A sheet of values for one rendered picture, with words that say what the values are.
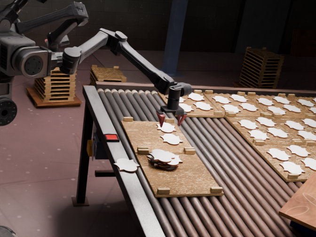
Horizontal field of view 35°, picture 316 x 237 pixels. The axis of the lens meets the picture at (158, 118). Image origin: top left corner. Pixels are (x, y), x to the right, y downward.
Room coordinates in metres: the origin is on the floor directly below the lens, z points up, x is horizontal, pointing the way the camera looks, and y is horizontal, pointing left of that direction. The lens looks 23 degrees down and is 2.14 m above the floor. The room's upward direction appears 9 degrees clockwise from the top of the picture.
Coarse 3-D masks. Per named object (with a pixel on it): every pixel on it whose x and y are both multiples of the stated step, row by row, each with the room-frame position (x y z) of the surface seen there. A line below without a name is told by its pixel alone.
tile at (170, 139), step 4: (160, 136) 2.61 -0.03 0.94; (164, 136) 2.61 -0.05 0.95; (168, 136) 2.62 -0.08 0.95; (172, 136) 2.63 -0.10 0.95; (176, 136) 2.64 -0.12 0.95; (164, 140) 2.56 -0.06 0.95; (168, 140) 2.57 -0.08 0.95; (172, 140) 2.58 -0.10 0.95; (176, 140) 2.59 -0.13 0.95; (180, 140) 2.59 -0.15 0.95; (172, 144) 2.53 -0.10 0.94; (176, 144) 2.54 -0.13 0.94
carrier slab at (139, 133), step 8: (128, 128) 2.66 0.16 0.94; (136, 128) 2.68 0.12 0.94; (144, 128) 2.70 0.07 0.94; (152, 128) 2.72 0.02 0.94; (176, 128) 2.78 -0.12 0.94; (128, 136) 2.55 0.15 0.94; (136, 136) 2.57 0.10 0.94; (144, 136) 2.59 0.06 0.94; (152, 136) 2.61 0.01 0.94; (184, 136) 2.68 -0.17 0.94; (136, 144) 2.47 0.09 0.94; (144, 144) 2.48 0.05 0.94; (152, 144) 2.50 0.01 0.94; (160, 144) 2.52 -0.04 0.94; (168, 144) 2.53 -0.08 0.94; (184, 144) 2.57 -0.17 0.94; (136, 152) 2.38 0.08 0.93; (176, 152) 2.45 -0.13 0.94
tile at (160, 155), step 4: (152, 152) 2.29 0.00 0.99; (156, 152) 2.30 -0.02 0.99; (160, 152) 2.30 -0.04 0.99; (164, 152) 2.31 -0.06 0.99; (168, 152) 2.32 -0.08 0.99; (152, 156) 2.26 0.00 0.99; (156, 156) 2.25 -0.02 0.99; (160, 156) 2.26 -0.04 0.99; (164, 156) 2.27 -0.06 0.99; (168, 156) 2.27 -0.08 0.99; (172, 156) 2.28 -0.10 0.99; (156, 160) 2.22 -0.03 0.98; (160, 160) 2.22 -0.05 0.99; (164, 160) 2.22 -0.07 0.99; (168, 160) 2.23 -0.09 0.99
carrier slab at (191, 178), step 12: (144, 156) 2.34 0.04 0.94; (180, 156) 2.41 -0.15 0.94; (192, 156) 2.43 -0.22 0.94; (144, 168) 2.21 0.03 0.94; (156, 168) 2.23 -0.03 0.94; (180, 168) 2.27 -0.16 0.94; (192, 168) 2.29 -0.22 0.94; (204, 168) 2.31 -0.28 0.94; (156, 180) 2.11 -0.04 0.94; (168, 180) 2.13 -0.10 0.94; (180, 180) 2.15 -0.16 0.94; (192, 180) 2.17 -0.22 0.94; (204, 180) 2.19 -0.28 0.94; (156, 192) 2.00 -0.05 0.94; (180, 192) 2.03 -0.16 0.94; (192, 192) 2.05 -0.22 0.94; (204, 192) 2.07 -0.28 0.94
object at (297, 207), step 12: (312, 180) 2.17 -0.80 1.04; (300, 192) 2.03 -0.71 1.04; (312, 192) 2.05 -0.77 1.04; (288, 204) 1.91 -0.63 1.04; (300, 204) 1.92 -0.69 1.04; (312, 204) 1.94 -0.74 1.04; (288, 216) 1.81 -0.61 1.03; (300, 216) 1.82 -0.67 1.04; (312, 216) 1.84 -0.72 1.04; (312, 228) 1.76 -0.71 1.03
